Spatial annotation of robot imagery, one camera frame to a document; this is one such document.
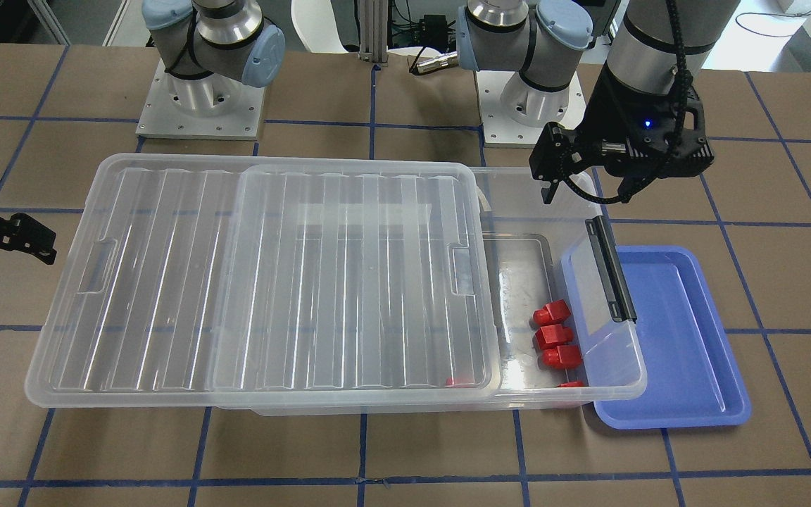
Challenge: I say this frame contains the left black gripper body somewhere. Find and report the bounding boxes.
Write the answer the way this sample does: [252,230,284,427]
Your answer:
[577,66,715,201]

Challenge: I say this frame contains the clear plastic box lid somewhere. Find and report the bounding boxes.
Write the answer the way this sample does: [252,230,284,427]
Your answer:
[25,154,500,411]

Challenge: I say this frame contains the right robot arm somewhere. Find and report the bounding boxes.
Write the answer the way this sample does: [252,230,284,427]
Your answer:
[0,1,286,264]

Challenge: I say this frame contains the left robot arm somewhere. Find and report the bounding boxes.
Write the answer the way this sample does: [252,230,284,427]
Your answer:
[455,1,738,205]

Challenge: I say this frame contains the clear plastic storage box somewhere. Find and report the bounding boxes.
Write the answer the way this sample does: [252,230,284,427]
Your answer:
[256,168,650,416]

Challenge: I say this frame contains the blue plastic tray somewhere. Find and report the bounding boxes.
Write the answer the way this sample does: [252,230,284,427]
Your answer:
[561,245,752,430]

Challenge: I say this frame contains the white chair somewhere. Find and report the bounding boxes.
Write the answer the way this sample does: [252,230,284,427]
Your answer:
[290,1,348,54]

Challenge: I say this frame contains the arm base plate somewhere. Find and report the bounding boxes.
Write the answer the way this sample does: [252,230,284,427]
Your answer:
[475,71,586,149]
[136,61,266,142]

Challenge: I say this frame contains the aluminium frame post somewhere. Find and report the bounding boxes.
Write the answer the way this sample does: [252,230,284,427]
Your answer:
[356,0,390,67]

